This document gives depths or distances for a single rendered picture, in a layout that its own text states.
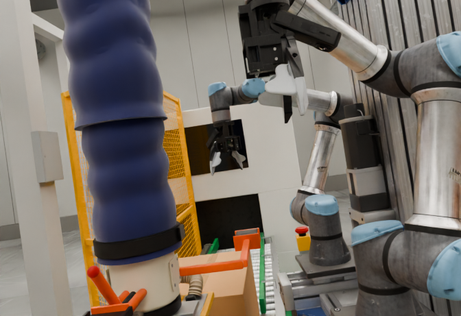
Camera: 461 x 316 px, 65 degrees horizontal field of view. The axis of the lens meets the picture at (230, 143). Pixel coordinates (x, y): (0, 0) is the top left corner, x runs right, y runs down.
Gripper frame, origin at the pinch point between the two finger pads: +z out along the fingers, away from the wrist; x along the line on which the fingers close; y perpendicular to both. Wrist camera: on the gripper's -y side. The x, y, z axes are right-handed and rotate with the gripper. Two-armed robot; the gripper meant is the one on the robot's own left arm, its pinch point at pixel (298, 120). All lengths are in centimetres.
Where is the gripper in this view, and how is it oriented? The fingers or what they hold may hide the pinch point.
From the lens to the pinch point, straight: 61.4
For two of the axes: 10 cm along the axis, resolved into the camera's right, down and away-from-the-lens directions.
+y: -9.9, 1.5, -0.1
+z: 1.5, 9.9, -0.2
